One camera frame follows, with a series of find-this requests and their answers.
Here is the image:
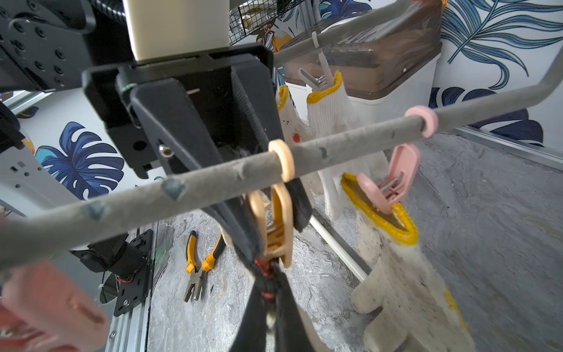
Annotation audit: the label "brown lidded storage box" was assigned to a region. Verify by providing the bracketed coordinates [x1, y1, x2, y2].
[281, 0, 444, 128]

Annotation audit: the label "white glove yellow cuff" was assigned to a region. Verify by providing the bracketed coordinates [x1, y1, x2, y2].
[306, 71, 389, 221]

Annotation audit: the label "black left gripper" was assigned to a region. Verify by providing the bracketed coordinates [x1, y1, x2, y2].
[82, 43, 312, 263]

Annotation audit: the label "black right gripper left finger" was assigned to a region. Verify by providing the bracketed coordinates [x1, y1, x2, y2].
[230, 283, 275, 352]

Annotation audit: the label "beige glove yellow cuff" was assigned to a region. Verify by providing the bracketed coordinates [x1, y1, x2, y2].
[341, 173, 476, 351]

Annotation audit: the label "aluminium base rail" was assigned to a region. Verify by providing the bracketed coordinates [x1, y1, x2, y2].
[104, 224, 157, 352]

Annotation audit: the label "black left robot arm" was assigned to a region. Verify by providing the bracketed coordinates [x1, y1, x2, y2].
[1, 1, 312, 271]

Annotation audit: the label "grey multi-clip hanger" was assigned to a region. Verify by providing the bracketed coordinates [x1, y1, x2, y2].
[0, 0, 563, 352]

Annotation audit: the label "black wire basket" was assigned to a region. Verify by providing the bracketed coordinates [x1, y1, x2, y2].
[229, 1, 303, 45]

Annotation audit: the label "yellow handled pliers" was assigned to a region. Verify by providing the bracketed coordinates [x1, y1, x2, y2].
[184, 230, 227, 302]

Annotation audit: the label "wooden drying rack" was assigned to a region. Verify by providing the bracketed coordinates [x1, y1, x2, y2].
[309, 216, 368, 282]

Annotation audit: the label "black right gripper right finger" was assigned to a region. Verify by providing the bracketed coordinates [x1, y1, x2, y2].
[274, 269, 314, 352]

